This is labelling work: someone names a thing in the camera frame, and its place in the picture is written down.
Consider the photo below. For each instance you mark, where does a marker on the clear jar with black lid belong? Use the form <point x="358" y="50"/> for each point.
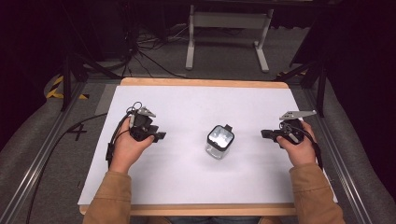
<point x="220" y="141"/>

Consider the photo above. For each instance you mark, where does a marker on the person's left hand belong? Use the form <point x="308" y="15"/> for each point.
<point x="127" y="152"/>

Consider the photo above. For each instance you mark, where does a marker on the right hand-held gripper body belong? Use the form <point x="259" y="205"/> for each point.
<point x="294" y="127"/>

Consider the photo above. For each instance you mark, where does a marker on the black metal stand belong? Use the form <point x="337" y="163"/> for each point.
<point x="70" y="74"/>
<point x="314" y="74"/>

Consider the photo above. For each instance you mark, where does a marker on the person's right hand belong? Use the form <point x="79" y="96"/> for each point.
<point x="300" y="152"/>

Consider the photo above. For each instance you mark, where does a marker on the wooden table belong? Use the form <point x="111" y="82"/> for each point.
<point x="202" y="209"/>

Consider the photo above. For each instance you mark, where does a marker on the white metal desk frame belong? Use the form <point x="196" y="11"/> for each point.
<point x="229" y="20"/>

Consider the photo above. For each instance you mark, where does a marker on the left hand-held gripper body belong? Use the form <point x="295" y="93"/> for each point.
<point x="141" y="121"/>

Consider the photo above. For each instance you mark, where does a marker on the yellow black striped tape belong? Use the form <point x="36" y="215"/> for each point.
<point x="56" y="90"/>

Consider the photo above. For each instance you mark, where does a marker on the white table sheet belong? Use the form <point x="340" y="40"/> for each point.
<point x="202" y="180"/>

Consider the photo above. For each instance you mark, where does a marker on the aluminium floor rail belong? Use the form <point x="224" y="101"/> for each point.
<point x="339" y="161"/>
<point x="34" y="168"/>

